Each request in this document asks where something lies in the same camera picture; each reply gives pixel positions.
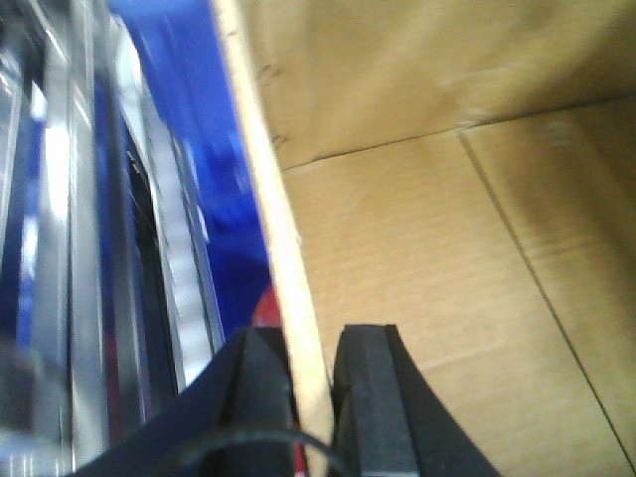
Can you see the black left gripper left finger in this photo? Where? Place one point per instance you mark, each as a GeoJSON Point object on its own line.
{"type": "Point", "coordinates": [247, 385]}

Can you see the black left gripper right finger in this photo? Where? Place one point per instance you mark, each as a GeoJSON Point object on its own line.
{"type": "Point", "coordinates": [389, 421]}

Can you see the brown cardboard carton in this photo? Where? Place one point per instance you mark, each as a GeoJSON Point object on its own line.
{"type": "Point", "coordinates": [464, 170]}

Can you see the blue plastic bin centre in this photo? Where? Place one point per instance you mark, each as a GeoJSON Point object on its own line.
{"type": "Point", "coordinates": [208, 149]}

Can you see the stainless steel shelf rail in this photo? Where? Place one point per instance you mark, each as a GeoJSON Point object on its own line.
{"type": "Point", "coordinates": [108, 306]}

